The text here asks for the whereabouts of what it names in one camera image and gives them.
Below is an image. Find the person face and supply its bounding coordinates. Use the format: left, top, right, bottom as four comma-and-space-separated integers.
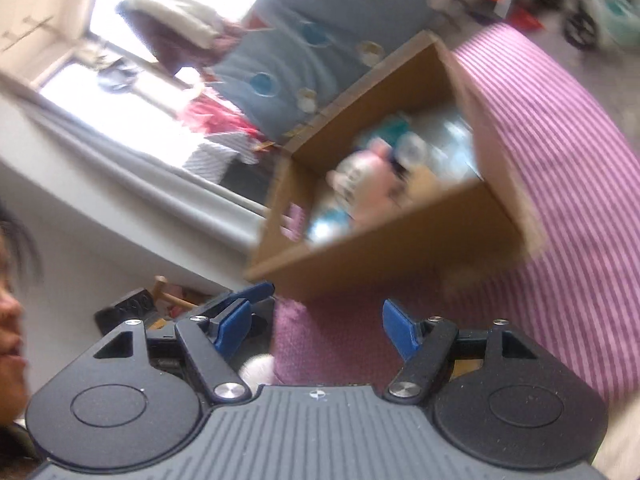
1, 204, 42, 427

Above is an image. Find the red plastic bag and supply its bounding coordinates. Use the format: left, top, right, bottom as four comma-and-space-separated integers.
177, 93, 262, 139

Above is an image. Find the brown cardboard box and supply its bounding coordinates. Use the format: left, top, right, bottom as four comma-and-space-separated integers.
245, 32, 546, 302

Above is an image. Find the white plush bear toy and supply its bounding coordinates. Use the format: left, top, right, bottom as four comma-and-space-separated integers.
326, 136, 410, 228

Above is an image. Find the pink checkered cloth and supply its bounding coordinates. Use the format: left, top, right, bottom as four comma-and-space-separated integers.
272, 25, 639, 402

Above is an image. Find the blue patterned hanging sheet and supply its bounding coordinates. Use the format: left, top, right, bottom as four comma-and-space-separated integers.
212, 0, 434, 141

